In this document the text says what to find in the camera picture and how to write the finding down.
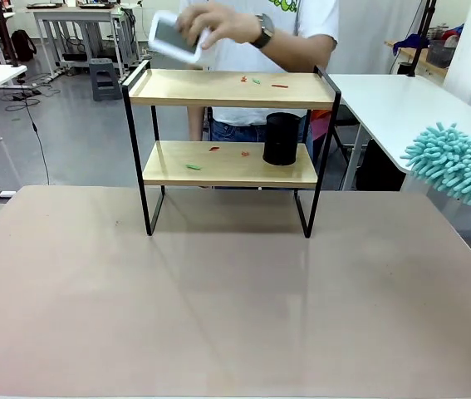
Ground person's left hand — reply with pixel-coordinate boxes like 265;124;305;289
175;1;262;46

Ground white digital clock device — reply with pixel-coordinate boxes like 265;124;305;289
148;11;212;65

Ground black mesh pen cup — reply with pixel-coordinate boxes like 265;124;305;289
262;111;302;167

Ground teal chenille duster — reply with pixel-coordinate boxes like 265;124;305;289
400;122;471;220

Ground person's left forearm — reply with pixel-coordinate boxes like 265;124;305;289
268;31;338;75

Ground person's right forearm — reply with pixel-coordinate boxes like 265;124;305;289
188;106;204;141

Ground black wrist watch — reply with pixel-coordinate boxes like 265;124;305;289
249;12;276;49

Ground white t-shirt torso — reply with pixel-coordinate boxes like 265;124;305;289
176;0;340;126

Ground blue jeans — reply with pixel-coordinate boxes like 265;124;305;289
209;108;315;164

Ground gray plastic step stool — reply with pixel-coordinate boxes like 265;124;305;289
88;58;124;102

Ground orange and pink cloth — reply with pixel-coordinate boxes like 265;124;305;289
312;108;336;140

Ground gray metal-leg workbench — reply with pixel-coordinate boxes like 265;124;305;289
25;1;140;79

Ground wooden background table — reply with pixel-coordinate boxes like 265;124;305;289
384;39;449;78

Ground blue cloth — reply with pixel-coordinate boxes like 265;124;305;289
392;32;431;56

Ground large white side table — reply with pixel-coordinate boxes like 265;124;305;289
326;73;471;192

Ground black backpack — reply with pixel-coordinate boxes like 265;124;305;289
10;29;37;62

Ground black box under table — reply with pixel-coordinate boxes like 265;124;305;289
354;139;407;192

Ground gray storage basket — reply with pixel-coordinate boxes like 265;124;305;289
427;26;457;68

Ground black clamp pole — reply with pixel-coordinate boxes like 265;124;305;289
0;0;22;70

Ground black frame wooden two-tier shelf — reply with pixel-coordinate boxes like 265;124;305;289
120;60;342;239

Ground black camera stand pole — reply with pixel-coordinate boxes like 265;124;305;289
407;0;439;78

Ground black floor cable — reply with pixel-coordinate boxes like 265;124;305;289
26;103;52;186

